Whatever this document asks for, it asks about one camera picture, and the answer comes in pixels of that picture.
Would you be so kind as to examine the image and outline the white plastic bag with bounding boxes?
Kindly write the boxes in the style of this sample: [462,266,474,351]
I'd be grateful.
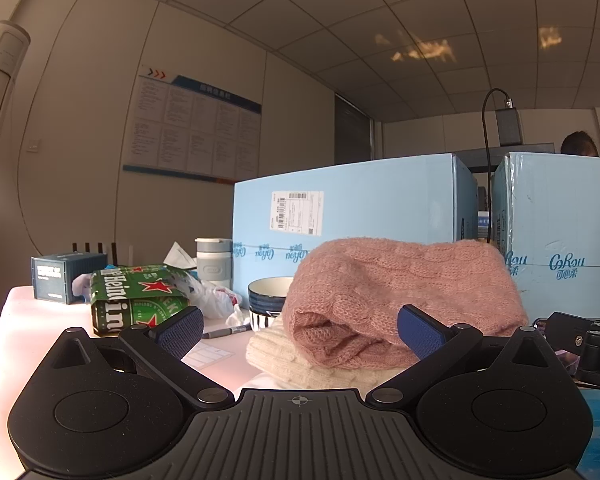
[180,277,244,320]

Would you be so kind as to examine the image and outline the printed paper sheet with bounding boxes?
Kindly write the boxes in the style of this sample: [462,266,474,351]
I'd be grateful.
[180,345,233,371]

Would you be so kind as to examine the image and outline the white standing air conditioner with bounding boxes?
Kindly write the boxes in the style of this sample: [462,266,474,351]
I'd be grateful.
[0,20,32,346]

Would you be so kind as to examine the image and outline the white grey tumbler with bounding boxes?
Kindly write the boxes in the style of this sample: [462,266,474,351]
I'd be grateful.
[195,238,233,286]

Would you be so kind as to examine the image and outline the black marker pen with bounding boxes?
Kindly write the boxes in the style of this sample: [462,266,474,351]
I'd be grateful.
[201,324,253,340]

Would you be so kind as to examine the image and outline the black power adapter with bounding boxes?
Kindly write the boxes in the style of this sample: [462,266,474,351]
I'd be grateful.
[496,100,522,146]

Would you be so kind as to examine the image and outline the dark blue box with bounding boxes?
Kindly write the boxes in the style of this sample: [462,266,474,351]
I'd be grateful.
[31,252,108,306]

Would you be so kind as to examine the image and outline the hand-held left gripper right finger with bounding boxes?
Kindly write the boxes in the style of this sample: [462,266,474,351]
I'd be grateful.
[365,303,554,407]

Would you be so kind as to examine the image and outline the wall poster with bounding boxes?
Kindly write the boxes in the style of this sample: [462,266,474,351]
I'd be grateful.
[122,63,262,184]

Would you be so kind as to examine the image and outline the green beer carton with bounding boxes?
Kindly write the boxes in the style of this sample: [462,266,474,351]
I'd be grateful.
[89,265,193,337]

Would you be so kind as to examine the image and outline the white crumpled tissue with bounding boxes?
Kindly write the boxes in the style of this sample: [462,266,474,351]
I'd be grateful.
[162,241,198,273]

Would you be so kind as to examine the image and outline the cream knitted sweater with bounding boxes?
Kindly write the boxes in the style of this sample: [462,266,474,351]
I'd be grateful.
[245,317,411,390]

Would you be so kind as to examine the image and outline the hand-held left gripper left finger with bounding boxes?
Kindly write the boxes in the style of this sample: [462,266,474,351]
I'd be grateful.
[49,305,236,410]

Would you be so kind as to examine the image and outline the light blue carton white label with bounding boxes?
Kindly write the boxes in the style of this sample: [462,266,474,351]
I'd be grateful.
[231,153,479,311]

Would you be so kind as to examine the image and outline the blue striped bowl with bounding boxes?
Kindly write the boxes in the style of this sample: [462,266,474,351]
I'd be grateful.
[247,276,296,331]

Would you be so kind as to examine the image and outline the pink knitted sweater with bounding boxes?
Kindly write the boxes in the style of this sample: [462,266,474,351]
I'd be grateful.
[282,237,531,371]

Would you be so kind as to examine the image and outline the dark window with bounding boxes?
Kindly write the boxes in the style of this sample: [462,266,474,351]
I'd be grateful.
[334,94,372,166]

